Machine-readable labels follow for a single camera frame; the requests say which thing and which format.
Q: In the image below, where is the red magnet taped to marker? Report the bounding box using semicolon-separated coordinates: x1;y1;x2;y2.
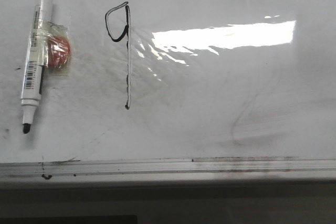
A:
42;22;71;76

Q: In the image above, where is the white whiteboard with aluminium frame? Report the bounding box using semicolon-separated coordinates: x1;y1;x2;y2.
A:
1;0;335;187

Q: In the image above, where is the white whiteboard marker pen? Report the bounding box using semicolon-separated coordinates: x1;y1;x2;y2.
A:
20;0;53;134

